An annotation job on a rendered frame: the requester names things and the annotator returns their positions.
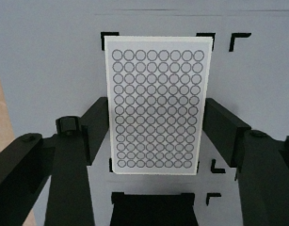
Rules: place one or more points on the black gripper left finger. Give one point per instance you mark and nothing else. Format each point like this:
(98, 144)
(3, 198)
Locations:
(64, 156)

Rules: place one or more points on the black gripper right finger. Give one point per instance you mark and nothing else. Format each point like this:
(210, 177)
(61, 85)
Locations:
(262, 164)

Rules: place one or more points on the white well plate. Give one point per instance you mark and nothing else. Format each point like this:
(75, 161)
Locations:
(156, 88)

